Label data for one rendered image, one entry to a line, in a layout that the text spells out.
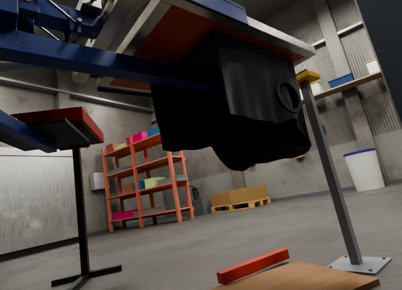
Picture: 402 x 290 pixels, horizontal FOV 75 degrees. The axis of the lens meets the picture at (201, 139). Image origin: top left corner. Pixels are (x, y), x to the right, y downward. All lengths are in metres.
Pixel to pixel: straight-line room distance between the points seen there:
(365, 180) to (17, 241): 6.76
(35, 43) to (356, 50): 7.22
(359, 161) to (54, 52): 5.87
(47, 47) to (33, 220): 5.54
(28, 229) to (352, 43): 8.17
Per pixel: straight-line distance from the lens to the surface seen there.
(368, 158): 6.23
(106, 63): 0.88
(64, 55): 0.85
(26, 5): 0.89
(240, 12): 0.95
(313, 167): 7.29
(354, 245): 1.47
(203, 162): 8.83
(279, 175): 7.57
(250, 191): 6.70
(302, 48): 1.24
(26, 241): 6.20
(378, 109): 7.19
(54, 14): 0.92
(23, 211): 6.20
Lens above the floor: 0.42
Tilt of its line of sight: 13 degrees up
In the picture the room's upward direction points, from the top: 11 degrees counter-clockwise
